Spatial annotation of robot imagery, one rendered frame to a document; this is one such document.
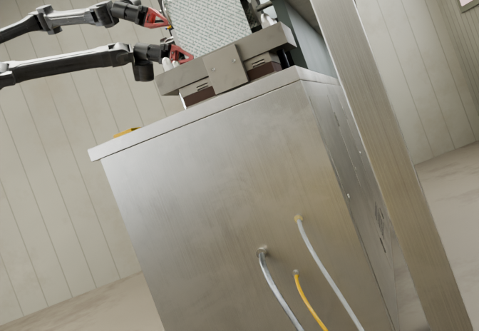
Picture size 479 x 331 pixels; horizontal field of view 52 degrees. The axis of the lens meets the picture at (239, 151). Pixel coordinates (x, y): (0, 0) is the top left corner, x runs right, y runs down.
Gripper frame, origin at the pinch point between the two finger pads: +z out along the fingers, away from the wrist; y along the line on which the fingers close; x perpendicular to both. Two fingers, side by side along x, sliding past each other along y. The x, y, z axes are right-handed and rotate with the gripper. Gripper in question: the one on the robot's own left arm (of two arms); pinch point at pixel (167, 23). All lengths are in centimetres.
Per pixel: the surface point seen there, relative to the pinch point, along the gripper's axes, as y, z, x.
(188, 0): 8.4, 8.5, 8.5
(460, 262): -40, 129, -59
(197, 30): 9.0, 14.1, 0.2
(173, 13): 8.1, 4.6, 3.2
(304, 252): 38, 67, -49
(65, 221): -217, -130, -183
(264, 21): 28.0, 37.8, 7.0
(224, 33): 9.6, 23.2, 1.6
